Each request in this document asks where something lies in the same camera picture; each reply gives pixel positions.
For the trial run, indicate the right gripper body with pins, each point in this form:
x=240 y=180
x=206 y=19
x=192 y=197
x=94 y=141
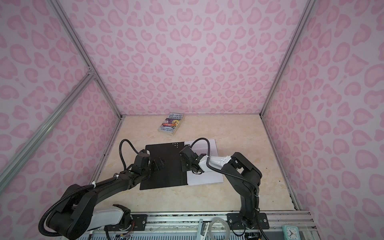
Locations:
x=186 y=166

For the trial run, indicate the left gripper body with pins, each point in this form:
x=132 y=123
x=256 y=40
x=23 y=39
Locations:
x=146 y=172

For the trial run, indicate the printed sheet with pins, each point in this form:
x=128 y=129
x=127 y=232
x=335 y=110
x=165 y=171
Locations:
x=201 y=147

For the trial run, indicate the black A4 clip folder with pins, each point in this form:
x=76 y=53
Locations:
x=172 y=175

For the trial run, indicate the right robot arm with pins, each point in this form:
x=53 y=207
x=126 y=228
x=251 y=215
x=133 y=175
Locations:
x=243 y=176

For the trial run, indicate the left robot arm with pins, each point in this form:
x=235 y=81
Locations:
x=74 y=213

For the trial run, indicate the colourful paperback book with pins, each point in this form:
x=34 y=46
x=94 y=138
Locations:
x=171 y=123

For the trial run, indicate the clear tube coil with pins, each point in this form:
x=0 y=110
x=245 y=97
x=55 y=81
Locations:
x=218 y=226

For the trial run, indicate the teal alarm clock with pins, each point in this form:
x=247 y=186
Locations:
x=291 y=233

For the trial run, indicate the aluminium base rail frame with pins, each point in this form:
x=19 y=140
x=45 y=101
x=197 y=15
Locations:
x=194 y=225

